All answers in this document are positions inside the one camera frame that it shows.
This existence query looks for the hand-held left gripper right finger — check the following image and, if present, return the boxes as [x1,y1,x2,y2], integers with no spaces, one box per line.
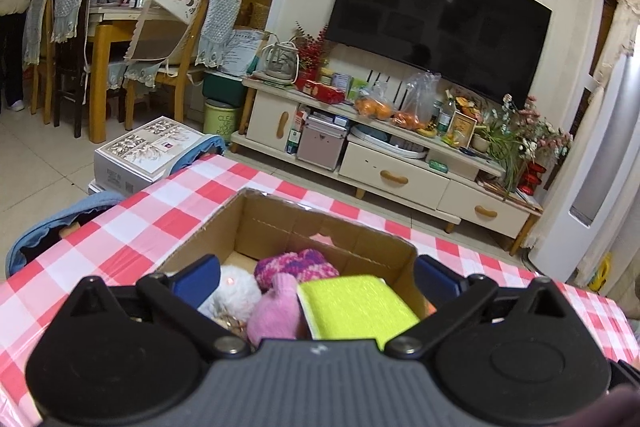
[384,254,585,358]

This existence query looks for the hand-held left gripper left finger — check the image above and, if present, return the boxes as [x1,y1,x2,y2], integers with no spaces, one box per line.
[57,255,252,358]

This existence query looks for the white pompom keyring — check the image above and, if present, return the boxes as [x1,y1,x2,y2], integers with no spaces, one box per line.
[197,264,263,340]

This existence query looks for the pink sock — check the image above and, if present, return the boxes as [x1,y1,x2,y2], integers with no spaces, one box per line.
[246,273,311,348]

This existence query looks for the lime green cloth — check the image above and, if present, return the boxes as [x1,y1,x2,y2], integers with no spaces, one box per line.
[296,274,421,353]

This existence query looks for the printed cardboard box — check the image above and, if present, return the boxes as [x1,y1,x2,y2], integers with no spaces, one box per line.
[152,188,437,353]

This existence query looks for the red checked tablecloth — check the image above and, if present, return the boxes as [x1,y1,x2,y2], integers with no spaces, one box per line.
[0,152,640,427]

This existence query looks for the yellow detergent bottle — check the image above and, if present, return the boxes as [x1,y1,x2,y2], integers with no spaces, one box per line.
[586,253,613,294]

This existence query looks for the cream TV cabinet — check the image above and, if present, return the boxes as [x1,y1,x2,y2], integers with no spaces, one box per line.
[230,77,543,255]

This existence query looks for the thin books pile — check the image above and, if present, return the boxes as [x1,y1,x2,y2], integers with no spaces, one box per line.
[475,174,543,210]

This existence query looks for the blue fabric stool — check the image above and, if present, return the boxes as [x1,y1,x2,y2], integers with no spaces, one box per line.
[167,136,227,175]
[5,194,128,280]

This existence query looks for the potted green plant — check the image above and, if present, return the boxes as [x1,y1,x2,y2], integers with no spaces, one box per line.
[470,117,531,200]

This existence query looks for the white patterned gift box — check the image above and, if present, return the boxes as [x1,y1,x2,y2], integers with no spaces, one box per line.
[94,117,207,194]

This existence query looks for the white round tray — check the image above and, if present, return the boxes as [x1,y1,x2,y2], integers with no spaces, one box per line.
[347,126,432,160]

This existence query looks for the green bottle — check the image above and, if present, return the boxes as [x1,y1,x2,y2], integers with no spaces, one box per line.
[438,99,457,138]

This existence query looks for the light green trash bin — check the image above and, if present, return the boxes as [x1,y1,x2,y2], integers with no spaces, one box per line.
[202,99,242,138]

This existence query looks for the pink storage case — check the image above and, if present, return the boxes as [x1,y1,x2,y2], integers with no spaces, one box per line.
[296,114,349,172]

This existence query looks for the dried flower bouquet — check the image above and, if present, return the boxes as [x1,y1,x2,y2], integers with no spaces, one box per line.
[500,94,575,162]

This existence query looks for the tall clear plastic bag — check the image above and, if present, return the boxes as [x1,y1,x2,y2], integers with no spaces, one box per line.
[392,71,443,132]

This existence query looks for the bag of oranges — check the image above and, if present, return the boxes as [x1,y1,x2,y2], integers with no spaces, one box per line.
[355,82,396,122]

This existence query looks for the dark green storage box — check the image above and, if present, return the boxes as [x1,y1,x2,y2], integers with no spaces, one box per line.
[201,71,253,105]

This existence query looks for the white standing air conditioner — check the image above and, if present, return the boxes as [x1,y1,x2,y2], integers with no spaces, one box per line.
[527,52,640,280]

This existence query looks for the red snack box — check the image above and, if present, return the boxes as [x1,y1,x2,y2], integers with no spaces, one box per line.
[296,79,347,105]

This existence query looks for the white printed paper sheet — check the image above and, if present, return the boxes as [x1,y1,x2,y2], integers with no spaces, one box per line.
[220,29,263,78]

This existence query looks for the red berry branches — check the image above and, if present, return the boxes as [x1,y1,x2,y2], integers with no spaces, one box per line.
[292,23,331,72]

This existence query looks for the wooden chair lace cover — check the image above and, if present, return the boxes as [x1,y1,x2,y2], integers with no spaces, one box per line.
[22,0,55,125]
[50,0,96,138]
[125,0,243,132]

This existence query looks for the black television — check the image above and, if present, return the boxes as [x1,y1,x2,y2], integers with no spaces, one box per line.
[324,0,553,108]

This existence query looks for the yellow wooden dining table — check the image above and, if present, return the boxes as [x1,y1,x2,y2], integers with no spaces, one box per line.
[85,2,201,142]

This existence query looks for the wooden picture frame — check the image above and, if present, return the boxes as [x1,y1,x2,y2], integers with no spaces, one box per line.
[449,111,478,146]

